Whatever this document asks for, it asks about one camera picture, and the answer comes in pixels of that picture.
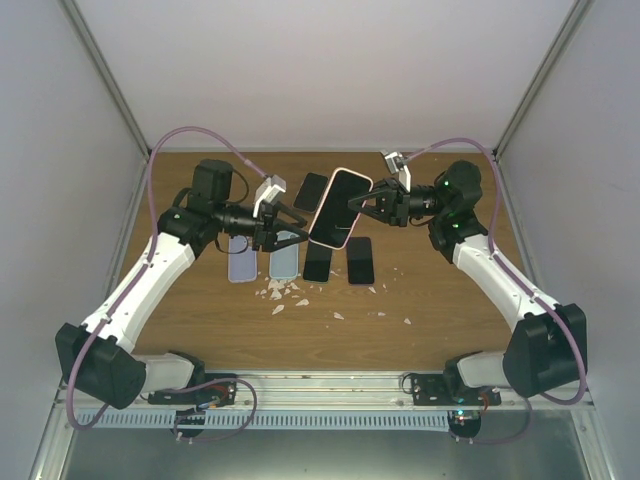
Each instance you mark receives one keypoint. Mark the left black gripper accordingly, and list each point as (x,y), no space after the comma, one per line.
(265,234)

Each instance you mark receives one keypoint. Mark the black smartphone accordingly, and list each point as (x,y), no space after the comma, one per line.
(317,264)

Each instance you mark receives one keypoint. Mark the phone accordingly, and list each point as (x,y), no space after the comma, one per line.
(310,192)
(242,260)
(334,220)

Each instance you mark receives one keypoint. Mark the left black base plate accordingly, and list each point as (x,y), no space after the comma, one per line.
(220,394)

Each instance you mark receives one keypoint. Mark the light blue phone case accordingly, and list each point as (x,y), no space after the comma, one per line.
(284,263)

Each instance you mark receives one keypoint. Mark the white debris pile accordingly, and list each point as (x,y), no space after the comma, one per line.
(277,295)

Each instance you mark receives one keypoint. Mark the purple smartphone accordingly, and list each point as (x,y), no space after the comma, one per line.
(360,266)

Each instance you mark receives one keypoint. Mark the grey slotted cable duct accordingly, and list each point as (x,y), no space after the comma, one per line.
(281,420)

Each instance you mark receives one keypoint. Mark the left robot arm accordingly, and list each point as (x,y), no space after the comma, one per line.
(96,357)

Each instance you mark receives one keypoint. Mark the aluminium rail frame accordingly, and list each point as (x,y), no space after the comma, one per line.
(342,390)

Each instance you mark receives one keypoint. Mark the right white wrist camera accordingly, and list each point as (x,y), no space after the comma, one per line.
(397,164)

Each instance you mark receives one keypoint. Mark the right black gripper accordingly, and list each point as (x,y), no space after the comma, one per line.
(391,206)

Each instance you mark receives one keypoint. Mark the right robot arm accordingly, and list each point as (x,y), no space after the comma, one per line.
(547,352)

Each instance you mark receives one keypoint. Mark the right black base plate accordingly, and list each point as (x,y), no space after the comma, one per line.
(442,389)

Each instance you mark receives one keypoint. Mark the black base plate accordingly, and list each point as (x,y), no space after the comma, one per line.
(442,389)
(220,394)

